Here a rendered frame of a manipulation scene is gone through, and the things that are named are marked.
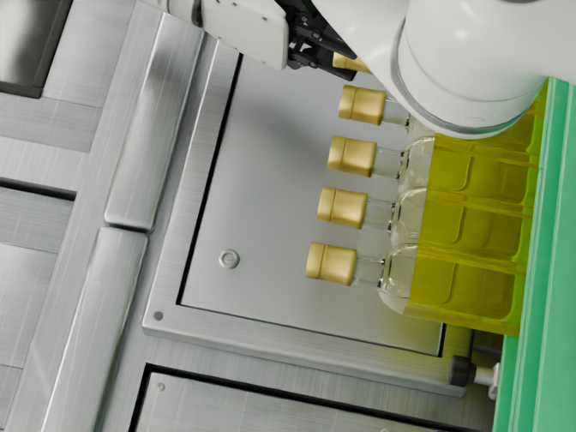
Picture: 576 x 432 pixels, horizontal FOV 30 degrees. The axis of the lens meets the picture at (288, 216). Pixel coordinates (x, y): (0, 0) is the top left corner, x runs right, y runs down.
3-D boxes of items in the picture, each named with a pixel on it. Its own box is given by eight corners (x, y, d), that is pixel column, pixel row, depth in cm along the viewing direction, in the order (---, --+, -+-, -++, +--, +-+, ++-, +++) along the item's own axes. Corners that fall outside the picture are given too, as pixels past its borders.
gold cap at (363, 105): (384, 102, 110) (342, 94, 110) (388, 84, 107) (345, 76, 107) (378, 132, 108) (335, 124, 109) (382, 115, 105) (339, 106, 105)
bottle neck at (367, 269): (380, 264, 102) (330, 255, 103) (383, 252, 100) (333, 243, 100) (375, 293, 101) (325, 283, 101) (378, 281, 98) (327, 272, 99)
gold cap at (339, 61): (378, 52, 112) (336, 45, 113) (381, 33, 109) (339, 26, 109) (372, 81, 111) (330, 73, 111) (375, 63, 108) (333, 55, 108)
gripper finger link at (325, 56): (292, 69, 115) (349, 94, 114) (294, 53, 112) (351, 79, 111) (306, 46, 116) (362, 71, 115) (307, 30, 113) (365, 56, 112)
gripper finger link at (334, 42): (295, 35, 109) (355, 62, 108) (296, 18, 106) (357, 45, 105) (309, 12, 110) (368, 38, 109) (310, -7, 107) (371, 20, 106)
